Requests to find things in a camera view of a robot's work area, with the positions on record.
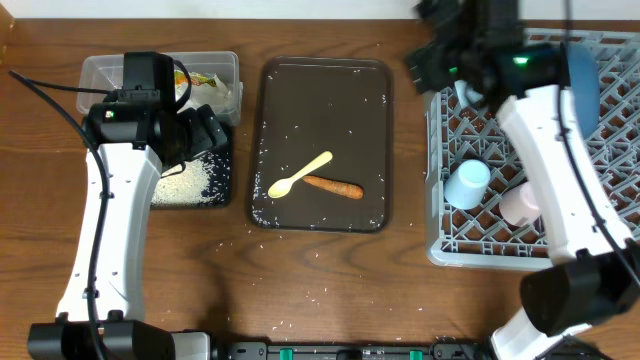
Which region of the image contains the dark blue plate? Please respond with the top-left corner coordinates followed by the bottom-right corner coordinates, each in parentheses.
top-left (567, 44), bottom-right (600, 139)

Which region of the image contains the white tissue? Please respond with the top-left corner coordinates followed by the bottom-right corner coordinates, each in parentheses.
top-left (182, 74), bottom-right (233, 111)

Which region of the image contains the yellow green snack wrapper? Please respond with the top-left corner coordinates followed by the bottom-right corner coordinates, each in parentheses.
top-left (174, 70), bottom-right (217, 87)

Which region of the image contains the light blue plastic cup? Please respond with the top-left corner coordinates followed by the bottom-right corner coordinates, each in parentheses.
top-left (444, 159), bottom-right (490, 210)

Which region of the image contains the yellow plastic spoon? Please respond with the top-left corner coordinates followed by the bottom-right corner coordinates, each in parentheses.
top-left (267, 151), bottom-right (333, 199)

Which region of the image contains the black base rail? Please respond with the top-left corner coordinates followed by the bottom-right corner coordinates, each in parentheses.
top-left (209, 337), bottom-right (497, 360)

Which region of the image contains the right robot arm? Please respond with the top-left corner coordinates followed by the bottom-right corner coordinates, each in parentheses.
top-left (406, 1), bottom-right (639, 359)

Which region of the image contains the grey dishwasher rack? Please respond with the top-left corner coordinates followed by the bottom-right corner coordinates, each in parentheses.
top-left (425, 30), bottom-right (639, 271)

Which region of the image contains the pink plastic cup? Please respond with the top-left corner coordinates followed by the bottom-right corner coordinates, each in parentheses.
top-left (499, 182), bottom-right (541, 227)

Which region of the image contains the black rectangular tray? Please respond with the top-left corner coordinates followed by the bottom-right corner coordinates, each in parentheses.
top-left (149, 122), bottom-right (234, 210)

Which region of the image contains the clear plastic waste bin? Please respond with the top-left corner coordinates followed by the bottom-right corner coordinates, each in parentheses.
top-left (79, 51), bottom-right (243, 126)

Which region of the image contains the dark brown serving tray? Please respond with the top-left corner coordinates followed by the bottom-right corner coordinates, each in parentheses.
top-left (246, 57), bottom-right (394, 233)

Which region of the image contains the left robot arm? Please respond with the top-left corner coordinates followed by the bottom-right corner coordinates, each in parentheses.
top-left (27, 102), bottom-right (229, 359)

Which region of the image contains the white rice pile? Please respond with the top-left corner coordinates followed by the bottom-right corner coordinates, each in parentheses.
top-left (150, 154), bottom-right (232, 207)

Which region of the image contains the light blue bowl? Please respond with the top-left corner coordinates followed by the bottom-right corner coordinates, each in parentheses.
top-left (454, 80), bottom-right (484, 108)

